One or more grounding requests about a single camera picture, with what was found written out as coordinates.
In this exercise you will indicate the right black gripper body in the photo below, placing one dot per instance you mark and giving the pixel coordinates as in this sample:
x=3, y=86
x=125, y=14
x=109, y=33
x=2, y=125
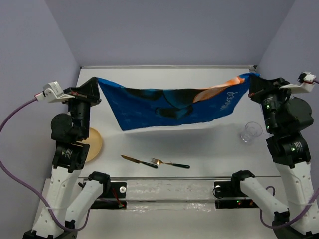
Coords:
x=272, y=89

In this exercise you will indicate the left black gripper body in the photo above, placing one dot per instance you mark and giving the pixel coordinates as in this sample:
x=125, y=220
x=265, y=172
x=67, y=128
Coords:
x=79, y=99

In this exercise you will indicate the blue cartoon placemat cloth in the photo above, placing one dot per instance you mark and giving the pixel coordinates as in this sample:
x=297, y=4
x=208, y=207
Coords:
x=142, y=108

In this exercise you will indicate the yellow plate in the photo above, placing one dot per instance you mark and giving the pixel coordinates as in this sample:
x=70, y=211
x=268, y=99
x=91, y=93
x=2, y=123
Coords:
x=95, y=141

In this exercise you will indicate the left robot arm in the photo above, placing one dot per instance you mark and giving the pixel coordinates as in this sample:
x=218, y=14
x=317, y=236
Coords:
x=61, y=216

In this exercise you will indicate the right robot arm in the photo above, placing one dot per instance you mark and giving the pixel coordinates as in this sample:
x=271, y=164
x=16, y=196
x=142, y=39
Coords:
x=285, y=116

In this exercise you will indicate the clear drinking glass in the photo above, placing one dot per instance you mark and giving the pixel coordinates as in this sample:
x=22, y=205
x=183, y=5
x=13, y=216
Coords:
x=251, y=131

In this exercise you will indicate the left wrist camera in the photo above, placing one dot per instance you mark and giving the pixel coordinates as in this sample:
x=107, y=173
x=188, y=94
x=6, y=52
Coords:
x=53, y=93

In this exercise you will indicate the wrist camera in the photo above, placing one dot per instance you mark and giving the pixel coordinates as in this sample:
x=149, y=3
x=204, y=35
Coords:
x=53, y=93
x=306, y=83

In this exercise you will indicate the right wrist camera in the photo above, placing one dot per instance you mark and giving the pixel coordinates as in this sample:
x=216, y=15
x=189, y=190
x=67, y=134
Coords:
x=306, y=83

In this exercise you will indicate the gold knife green handle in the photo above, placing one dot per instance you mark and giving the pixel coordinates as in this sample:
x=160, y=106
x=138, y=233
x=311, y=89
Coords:
x=139, y=162

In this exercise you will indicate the gold fork green handle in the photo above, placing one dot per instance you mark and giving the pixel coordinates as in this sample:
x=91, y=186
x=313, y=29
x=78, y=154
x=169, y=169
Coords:
x=159, y=162

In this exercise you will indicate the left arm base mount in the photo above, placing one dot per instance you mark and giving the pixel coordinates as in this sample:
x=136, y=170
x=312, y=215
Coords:
x=114, y=199

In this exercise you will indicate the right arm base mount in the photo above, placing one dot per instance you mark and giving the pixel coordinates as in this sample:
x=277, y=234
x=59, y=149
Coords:
x=228, y=197

